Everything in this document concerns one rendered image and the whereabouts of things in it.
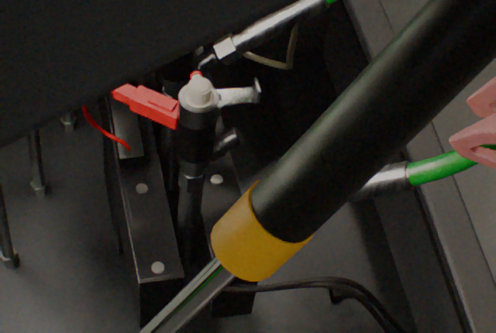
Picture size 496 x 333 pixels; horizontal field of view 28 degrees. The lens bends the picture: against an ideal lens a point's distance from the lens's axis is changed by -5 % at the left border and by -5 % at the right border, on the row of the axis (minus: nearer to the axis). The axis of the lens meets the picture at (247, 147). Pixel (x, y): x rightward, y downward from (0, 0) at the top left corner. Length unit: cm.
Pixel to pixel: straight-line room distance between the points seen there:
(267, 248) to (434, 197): 69
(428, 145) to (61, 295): 38
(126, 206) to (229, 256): 59
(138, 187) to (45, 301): 18
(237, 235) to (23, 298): 73
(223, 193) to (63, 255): 21
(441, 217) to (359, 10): 27
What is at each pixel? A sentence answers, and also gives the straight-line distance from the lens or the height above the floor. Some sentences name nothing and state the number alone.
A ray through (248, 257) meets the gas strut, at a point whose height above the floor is 146.
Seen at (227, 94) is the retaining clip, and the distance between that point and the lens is 71.
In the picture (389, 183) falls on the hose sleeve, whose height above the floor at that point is 119.
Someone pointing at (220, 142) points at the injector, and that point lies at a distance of 74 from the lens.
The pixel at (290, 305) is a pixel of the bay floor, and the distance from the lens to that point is 97.
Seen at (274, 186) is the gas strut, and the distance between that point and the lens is 23.
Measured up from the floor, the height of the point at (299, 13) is 114.
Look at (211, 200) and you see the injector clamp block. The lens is 84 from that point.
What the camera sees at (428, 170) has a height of 121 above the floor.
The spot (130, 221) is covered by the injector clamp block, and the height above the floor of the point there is 98.
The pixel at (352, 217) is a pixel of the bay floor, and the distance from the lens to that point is 104.
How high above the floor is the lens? 167
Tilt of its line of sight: 51 degrees down
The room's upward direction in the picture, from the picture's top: 9 degrees clockwise
